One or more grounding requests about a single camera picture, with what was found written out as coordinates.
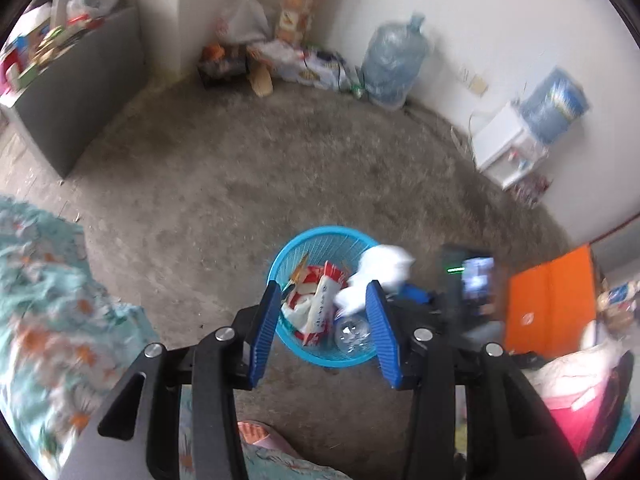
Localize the white plastic bag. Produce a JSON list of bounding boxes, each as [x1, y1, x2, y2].
[[216, 0, 274, 45]]

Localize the white paper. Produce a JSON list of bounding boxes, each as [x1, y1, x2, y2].
[[332, 244, 417, 314]]

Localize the red white plastic wrapper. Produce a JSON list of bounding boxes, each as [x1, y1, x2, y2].
[[281, 265, 322, 333]]

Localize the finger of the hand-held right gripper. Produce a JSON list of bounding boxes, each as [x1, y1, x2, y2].
[[400, 283, 434, 307]]

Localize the pile of packets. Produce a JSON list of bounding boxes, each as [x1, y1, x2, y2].
[[0, 2, 103, 97]]

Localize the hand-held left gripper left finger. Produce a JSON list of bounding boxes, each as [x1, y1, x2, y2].
[[59, 280, 283, 480]]

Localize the pink bag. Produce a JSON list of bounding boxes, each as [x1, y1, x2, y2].
[[520, 342, 632, 462]]

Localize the grey cabinet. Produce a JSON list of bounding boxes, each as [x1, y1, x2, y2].
[[0, 6, 147, 179]]

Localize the white printed sack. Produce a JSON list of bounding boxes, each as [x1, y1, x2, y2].
[[249, 41, 362, 93]]

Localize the white water dispenser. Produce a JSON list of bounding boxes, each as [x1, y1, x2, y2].
[[472, 102, 549, 192]]

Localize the clear plastic bottle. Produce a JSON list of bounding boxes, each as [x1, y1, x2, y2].
[[333, 310, 374, 354]]

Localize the blue water jug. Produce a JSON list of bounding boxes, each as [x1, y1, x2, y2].
[[520, 66, 592, 147]]

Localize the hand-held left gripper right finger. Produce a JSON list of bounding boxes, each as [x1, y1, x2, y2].
[[364, 281, 587, 480]]

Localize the red packets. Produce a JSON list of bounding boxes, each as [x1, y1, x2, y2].
[[514, 176, 552, 209]]

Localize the clear snack wrapper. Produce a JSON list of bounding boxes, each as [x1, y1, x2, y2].
[[290, 252, 312, 287]]

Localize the blue plastic basket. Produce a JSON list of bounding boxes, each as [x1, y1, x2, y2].
[[267, 226, 385, 367]]

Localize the wall socket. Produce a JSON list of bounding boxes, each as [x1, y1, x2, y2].
[[456, 64, 489, 97]]

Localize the floral blanket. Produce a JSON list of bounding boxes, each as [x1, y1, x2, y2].
[[0, 195, 351, 480]]

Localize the plastic-wrapped water jug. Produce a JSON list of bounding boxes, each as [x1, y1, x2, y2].
[[360, 12, 432, 112]]

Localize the black box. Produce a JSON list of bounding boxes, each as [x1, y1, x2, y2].
[[197, 45, 251, 91]]

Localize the orange box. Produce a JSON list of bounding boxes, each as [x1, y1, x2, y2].
[[504, 244, 599, 359]]

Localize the white cable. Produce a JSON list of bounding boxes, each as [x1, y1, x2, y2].
[[450, 107, 502, 152]]

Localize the brown paper bag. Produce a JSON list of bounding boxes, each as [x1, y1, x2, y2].
[[248, 62, 275, 98]]

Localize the white red snack packet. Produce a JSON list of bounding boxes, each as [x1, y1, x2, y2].
[[300, 260, 349, 347]]

